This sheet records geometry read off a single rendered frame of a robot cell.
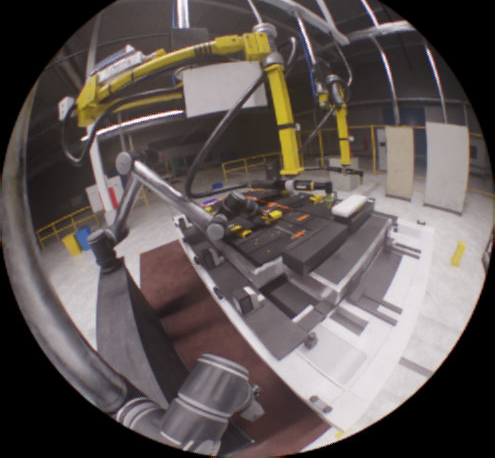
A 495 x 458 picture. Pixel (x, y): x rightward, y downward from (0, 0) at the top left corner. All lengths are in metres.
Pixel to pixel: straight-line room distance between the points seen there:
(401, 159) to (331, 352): 4.83
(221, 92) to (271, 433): 2.03
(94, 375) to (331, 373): 0.72
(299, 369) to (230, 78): 1.20
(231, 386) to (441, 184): 5.13
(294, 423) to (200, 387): 1.30
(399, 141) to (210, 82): 4.82
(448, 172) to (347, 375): 4.80
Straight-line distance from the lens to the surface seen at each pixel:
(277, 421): 1.59
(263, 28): 0.90
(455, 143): 5.10
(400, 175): 5.22
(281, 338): 0.80
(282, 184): 0.78
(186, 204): 1.01
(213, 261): 1.20
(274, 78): 0.79
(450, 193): 5.21
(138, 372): 0.91
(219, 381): 0.34
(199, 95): 0.76
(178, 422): 0.35
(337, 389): 0.78
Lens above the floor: 1.59
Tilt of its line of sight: 20 degrees down
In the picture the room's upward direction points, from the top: 10 degrees counter-clockwise
